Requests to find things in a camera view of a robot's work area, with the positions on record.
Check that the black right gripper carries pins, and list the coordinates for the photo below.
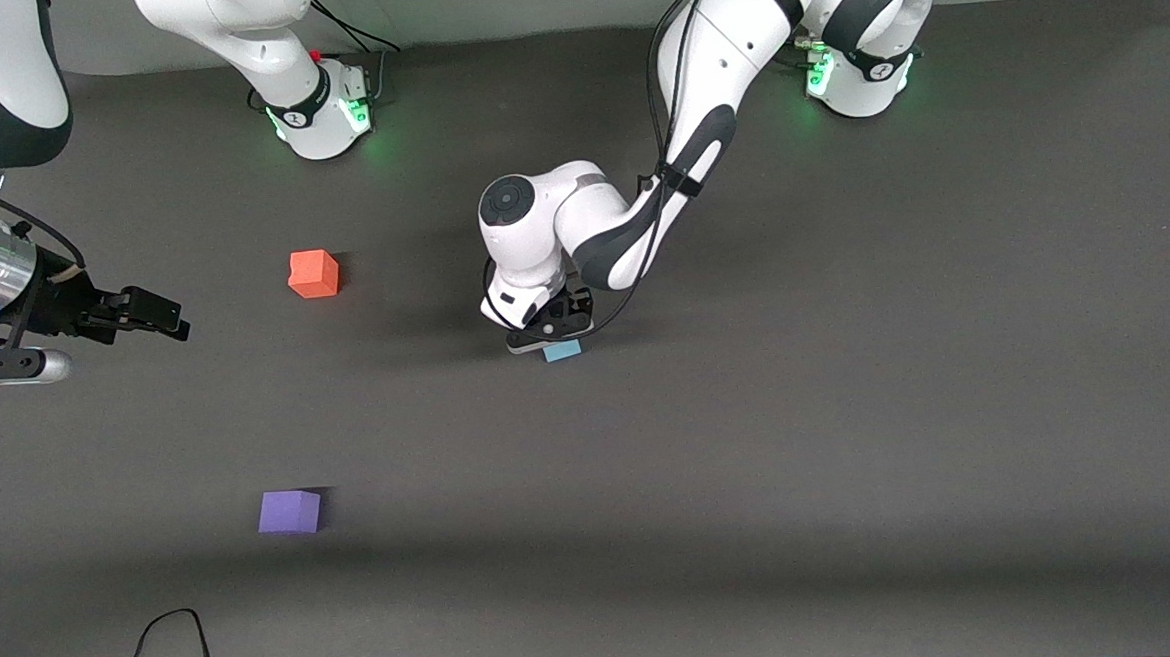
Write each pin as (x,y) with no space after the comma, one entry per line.
(61,304)

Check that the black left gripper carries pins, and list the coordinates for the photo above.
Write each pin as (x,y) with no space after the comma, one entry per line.
(572,306)

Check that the light blue foam block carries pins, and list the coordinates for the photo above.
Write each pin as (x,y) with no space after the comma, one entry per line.
(563,351)

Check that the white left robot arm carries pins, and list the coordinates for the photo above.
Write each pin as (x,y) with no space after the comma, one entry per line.
(712,81)

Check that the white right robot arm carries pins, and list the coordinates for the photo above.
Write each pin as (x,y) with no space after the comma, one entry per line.
(249,36)

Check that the orange foam block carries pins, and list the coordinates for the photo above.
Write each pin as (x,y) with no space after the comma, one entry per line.
(314,274)

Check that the purple foam block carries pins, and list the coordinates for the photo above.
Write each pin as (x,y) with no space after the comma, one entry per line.
(289,512)

